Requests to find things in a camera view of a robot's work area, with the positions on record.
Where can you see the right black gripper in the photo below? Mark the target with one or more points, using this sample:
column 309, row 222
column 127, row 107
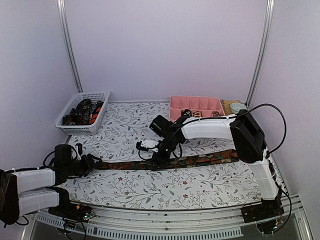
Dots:
column 155, row 161

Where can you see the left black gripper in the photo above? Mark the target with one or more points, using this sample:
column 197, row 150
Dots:
column 88, row 164

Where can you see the brown green patterned tie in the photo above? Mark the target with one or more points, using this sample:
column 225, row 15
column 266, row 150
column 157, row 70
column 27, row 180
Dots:
column 221, row 157

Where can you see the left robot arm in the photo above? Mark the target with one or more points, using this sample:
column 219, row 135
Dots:
column 27, row 190

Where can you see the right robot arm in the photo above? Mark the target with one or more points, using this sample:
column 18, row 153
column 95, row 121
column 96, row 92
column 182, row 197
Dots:
column 250, row 145

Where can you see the pile of dark ties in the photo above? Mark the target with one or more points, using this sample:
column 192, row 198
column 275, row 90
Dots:
column 85, row 113

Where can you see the white plastic mesh basket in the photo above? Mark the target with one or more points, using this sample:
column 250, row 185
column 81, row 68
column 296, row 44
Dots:
column 86, row 130

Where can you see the black white rolled tie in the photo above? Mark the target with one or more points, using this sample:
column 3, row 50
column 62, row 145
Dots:
column 186, row 113

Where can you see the yellow patterned rolled tie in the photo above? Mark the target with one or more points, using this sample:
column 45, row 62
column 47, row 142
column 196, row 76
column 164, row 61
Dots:
column 197, row 114

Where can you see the pink divided organizer box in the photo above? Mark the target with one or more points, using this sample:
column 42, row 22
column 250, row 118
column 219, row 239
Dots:
column 206, row 105

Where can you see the dark red rolled tie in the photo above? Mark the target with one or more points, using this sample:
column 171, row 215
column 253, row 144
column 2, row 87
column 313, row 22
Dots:
column 216, row 114

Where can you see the floral patterned table mat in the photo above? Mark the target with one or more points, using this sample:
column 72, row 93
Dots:
column 125, row 124

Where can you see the light blue ceramic bowl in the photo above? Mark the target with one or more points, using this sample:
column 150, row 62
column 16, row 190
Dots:
column 235, row 107

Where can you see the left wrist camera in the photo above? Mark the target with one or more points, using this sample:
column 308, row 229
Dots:
column 79, row 150

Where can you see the front aluminium rail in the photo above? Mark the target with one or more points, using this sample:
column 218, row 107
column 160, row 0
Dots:
column 223, row 223

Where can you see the left aluminium frame post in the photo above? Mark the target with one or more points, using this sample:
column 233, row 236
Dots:
column 62, row 13

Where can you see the aluminium frame post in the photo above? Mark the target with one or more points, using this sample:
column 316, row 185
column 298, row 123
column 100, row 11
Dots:
column 62, row 13
column 270, row 4

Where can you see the right aluminium frame post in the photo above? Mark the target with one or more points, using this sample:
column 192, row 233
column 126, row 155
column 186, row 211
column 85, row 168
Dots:
column 270, row 4

